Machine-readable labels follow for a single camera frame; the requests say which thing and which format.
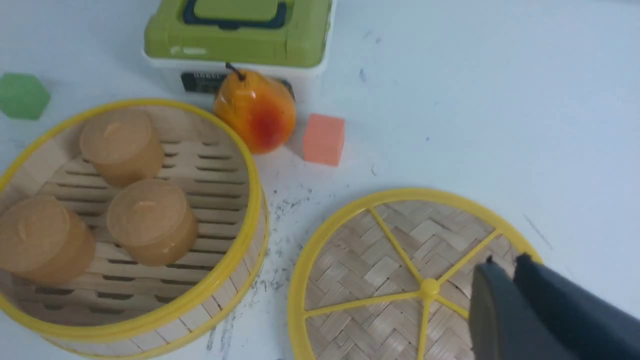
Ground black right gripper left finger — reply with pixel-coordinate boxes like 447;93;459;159
468;256;576;360

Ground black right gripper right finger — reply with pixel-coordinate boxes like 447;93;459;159
513;254;640;360

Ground yellow woven bamboo steamer lid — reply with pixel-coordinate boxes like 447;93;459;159
287;187;541;360

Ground yellow bamboo steamer basket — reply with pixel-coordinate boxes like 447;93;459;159
1;98;269;360

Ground orange foam cube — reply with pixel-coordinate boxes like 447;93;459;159
302;112;346;167

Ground orange toy pear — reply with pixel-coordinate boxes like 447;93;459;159
212;62;297;154

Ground brown bun middle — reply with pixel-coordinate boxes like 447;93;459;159
106;178;198;267

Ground brown bun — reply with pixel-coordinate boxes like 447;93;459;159
0;196;96;286
78;108;165;188
106;178;198;267

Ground brown bun top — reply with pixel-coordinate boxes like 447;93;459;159
78;108;165;188

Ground green lidded white box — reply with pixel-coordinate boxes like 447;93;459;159
142;0;338;106

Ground brown bun left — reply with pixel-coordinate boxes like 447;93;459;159
0;196;96;286

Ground green foam cube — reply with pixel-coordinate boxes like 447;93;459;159
0;72;51;121

